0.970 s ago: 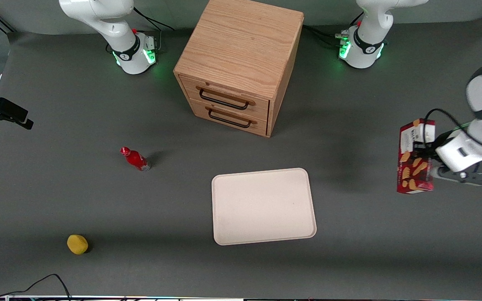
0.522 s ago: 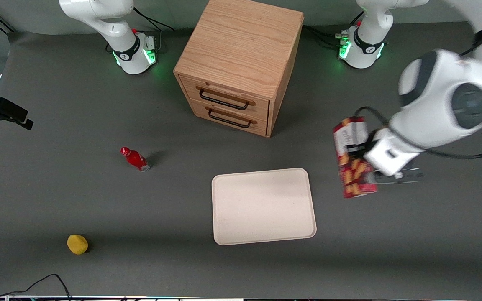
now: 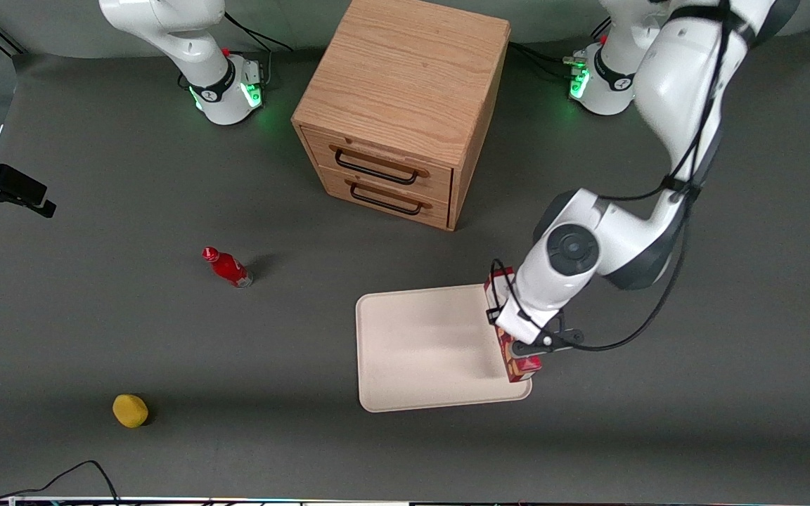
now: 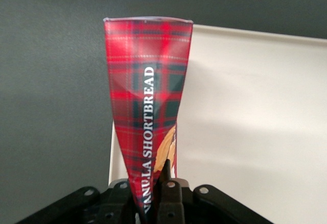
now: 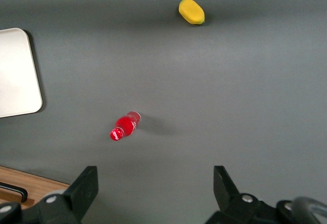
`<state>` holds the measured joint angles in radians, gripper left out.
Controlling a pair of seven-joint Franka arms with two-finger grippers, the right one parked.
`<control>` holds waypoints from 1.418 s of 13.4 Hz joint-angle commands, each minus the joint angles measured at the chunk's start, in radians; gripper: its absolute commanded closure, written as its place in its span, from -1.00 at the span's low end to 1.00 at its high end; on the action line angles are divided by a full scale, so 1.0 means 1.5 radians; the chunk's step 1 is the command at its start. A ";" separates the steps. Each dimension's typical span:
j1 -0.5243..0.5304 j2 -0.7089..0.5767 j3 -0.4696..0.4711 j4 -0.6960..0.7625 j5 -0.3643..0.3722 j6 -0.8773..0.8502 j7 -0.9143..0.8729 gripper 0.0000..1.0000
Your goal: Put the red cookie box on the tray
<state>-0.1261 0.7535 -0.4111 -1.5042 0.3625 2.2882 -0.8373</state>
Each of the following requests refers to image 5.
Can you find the wooden drawer front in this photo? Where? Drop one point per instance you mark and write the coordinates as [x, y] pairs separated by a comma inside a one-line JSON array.
[[15, 176]]

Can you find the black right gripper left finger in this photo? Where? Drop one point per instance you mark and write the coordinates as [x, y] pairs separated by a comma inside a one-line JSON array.
[[84, 190]]

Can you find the red plastic bottle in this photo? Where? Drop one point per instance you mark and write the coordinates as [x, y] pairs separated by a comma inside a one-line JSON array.
[[126, 125]]

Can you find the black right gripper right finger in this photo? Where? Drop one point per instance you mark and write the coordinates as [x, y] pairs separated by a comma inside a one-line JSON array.
[[226, 193]]

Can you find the beige rectangular tray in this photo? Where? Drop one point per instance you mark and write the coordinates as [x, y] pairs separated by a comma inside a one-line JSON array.
[[18, 73]]

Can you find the wooden two-drawer cabinet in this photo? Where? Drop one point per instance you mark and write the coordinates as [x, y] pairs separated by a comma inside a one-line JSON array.
[[51, 187]]

